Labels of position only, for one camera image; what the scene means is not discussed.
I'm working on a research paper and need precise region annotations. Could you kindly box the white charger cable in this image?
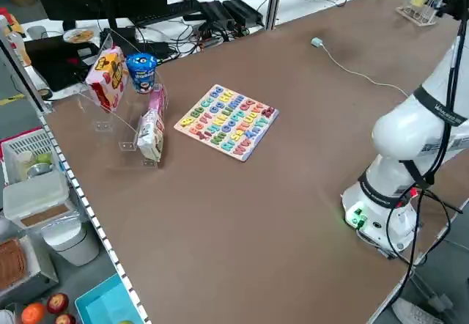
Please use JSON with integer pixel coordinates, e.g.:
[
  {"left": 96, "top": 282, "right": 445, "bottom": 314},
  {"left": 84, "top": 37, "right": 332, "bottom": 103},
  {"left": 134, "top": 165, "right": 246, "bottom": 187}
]
[{"left": 320, "top": 43, "right": 408, "bottom": 96}]

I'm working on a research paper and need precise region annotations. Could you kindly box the black ribbed power supply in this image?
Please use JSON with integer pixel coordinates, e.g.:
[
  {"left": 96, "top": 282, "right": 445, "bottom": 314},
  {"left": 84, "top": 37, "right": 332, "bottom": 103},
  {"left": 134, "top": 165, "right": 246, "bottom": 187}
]
[
  {"left": 197, "top": 0, "right": 236, "bottom": 34},
  {"left": 222, "top": 0, "right": 265, "bottom": 28}
]

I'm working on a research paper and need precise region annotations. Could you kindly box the colourful alphabet puzzle board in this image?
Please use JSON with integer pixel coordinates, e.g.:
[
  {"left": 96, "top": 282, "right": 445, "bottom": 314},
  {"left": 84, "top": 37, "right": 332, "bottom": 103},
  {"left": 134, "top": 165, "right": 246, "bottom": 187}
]
[{"left": 173, "top": 84, "right": 279, "bottom": 163}]

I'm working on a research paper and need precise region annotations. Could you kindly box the black keyboard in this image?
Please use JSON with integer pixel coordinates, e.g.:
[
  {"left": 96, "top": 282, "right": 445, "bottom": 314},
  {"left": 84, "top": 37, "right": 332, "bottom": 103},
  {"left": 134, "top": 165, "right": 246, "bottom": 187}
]
[{"left": 130, "top": 0, "right": 206, "bottom": 28}]

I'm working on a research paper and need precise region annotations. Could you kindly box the pink snack packet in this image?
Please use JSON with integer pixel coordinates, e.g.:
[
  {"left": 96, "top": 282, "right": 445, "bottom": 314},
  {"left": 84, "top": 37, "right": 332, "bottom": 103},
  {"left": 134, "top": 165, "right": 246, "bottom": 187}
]
[{"left": 147, "top": 84, "right": 170, "bottom": 119}]

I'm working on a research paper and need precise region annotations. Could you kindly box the blue snack cup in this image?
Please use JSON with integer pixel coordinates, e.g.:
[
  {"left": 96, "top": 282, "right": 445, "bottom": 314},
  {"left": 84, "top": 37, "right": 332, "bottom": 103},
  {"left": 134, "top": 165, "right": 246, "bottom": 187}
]
[{"left": 125, "top": 52, "right": 158, "bottom": 95}]

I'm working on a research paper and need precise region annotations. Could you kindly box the white snack packet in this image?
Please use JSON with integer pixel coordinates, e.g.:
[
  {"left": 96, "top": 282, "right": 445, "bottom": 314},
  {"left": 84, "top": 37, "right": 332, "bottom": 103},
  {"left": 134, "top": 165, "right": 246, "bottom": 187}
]
[{"left": 136, "top": 109, "right": 166, "bottom": 166}]

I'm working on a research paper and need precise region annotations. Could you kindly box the pink yellow snack box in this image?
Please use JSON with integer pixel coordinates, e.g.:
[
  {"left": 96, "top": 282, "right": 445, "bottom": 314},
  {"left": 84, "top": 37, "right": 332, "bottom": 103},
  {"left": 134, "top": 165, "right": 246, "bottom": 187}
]
[{"left": 84, "top": 45, "right": 129, "bottom": 114}]

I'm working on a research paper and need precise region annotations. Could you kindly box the plate of food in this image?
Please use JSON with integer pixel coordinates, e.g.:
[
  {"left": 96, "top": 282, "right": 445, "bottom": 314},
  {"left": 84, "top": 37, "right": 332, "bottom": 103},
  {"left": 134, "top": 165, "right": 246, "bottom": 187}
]
[{"left": 62, "top": 29, "right": 98, "bottom": 43}]

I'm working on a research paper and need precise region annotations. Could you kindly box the clear acrylic shelf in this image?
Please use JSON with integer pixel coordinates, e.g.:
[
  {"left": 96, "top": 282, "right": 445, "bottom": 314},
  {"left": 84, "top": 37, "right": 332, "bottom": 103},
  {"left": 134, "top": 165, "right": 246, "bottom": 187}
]
[{"left": 75, "top": 29, "right": 171, "bottom": 169}]

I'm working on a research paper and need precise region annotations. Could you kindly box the black bag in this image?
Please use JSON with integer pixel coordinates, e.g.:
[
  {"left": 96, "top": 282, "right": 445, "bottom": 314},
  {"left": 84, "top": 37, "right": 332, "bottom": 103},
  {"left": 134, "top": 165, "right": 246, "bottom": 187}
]
[{"left": 23, "top": 36, "right": 100, "bottom": 92}]

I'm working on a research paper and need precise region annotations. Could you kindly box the grey white shoe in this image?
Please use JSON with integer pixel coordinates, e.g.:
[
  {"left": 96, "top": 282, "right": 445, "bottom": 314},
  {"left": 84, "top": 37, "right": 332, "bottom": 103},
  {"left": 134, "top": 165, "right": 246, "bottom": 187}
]
[{"left": 391, "top": 296, "right": 446, "bottom": 324}]

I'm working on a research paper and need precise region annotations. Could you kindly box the white plastic basket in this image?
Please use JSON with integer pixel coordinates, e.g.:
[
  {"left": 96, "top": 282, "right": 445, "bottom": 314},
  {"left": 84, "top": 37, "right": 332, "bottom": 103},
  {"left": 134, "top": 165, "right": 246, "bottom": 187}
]
[{"left": 0, "top": 128, "right": 65, "bottom": 185}]

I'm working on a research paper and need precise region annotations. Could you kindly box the translucent lidded plastic container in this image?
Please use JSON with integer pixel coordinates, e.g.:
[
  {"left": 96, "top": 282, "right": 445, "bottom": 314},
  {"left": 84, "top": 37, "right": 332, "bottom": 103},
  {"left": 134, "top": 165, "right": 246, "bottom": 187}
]
[{"left": 2, "top": 172, "right": 70, "bottom": 229}]

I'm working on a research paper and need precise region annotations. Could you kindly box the white waste bin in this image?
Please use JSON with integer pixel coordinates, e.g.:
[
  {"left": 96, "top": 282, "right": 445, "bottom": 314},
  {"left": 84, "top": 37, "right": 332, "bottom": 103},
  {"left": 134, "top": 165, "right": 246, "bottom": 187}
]
[{"left": 40, "top": 221, "right": 100, "bottom": 267}]

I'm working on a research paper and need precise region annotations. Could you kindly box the blue plastic tray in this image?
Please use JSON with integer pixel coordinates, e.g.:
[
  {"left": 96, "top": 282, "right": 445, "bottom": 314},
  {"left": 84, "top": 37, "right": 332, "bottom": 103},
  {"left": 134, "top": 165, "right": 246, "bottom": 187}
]
[{"left": 75, "top": 274, "right": 146, "bottom": 324}]

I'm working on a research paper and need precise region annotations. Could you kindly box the grey metal box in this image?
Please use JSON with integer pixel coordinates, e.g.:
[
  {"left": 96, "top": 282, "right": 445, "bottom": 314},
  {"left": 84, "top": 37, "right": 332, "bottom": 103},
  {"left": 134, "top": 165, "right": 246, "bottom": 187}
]
[{"left": 0, "top": 234, "right": 59, "bottom": 306}]

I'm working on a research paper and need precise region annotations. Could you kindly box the brown bread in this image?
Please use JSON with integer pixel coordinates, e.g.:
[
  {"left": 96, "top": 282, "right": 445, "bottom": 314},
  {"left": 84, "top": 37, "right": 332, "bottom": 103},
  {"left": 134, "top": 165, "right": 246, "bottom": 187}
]
[{"left": 0, "top": 239, "right": 27, "bottom": 290}]

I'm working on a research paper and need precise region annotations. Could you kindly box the orange fruit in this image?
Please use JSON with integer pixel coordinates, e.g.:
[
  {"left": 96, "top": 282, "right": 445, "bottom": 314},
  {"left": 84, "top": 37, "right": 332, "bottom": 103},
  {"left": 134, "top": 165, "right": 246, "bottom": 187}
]
[{"left": 21, "top": 302, "right": 47, "bottom": 324}]

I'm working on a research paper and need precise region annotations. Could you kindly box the aluminium frame post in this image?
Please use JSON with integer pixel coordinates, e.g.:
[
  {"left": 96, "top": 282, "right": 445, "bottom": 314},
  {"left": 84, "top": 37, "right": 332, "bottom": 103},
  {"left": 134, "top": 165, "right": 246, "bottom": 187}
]
[
  {"left": 0, "top": 14, "right": 54, "bottom": 114},
  {"left": 264, "top": 0, "right": 286, "bottom": 31}
]

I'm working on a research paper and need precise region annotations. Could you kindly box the white wire cup rack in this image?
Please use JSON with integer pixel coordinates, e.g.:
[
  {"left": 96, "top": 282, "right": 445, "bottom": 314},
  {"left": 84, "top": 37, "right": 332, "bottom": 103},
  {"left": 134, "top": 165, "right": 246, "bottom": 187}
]
[{"left": 396, "top": 0, "right": 440, "bottom": 27}]

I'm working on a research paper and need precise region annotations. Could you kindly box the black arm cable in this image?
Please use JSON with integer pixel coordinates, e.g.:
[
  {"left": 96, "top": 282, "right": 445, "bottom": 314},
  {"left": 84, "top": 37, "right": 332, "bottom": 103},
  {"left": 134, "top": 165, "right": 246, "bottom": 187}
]
[{"left": 380, "top": 19, "right": 469, "bottom": 270}]

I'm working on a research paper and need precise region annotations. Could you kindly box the slotted table edge rail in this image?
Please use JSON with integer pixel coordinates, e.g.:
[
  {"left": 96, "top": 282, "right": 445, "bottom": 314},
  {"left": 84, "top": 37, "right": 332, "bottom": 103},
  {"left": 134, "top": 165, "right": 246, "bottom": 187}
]
[{"left": 42, "top": 113, "right": 153, "bottom": 324}]

